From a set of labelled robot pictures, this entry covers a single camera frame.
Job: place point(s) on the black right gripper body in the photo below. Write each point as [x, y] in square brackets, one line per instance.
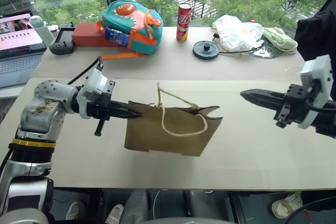
[294, 108]

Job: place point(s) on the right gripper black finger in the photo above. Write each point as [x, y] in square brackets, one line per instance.
[270, 104]
[265, 94]

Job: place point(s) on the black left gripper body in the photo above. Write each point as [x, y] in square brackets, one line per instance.
[102, 106]

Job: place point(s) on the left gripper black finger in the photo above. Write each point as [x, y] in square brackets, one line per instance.
[120, 105]
[126, 114]

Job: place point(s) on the brown paper bag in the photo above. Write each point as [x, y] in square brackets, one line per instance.
[170, 140]

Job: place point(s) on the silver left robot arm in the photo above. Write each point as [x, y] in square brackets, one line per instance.
[39, 119]

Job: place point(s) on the white plastic bag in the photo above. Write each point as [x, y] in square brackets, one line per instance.
[233, 32]

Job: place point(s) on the round metal tray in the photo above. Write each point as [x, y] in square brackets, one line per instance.
[267, 54]

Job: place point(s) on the light green cloth pouch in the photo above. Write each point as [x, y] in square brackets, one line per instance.
[281, 40]

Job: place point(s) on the blue water bottle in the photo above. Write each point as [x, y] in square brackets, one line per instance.
[116, 36]

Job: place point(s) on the black handheld controller with screen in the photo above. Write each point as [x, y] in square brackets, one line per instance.
[61, 48]

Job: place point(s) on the red rectangular box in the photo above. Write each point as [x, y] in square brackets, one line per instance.
[86, 35]

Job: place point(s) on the dark round kettle base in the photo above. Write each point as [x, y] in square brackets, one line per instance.
[206, 52]

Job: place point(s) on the black jacket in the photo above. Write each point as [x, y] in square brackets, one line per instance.
[315, 35]

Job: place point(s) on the teal dinosaur backpack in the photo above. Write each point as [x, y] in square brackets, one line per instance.
[136, 22]

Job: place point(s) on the grey rounded shape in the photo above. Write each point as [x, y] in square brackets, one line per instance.
[136, 204]

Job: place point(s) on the purple-lidded cup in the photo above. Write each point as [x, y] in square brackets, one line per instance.
[53, 28]

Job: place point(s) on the white mint-capped bottle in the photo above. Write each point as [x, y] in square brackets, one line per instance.
[43, 33]

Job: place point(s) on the grey laptop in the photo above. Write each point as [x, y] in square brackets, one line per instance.
[18, 64]

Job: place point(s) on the white sneaker with laces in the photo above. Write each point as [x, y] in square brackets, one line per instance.
[286, 204]

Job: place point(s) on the white shoe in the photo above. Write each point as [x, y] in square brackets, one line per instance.
[75, 209]
[114, 213]

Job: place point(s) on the red cola can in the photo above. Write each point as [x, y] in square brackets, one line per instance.
[183, 22]

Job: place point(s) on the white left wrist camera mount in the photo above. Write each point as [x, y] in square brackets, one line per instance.
[94, 82]

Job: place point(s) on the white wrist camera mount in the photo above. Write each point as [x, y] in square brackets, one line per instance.
[319, 69]
[94, 82]

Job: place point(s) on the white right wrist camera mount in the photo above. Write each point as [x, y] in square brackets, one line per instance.
[319, 69]

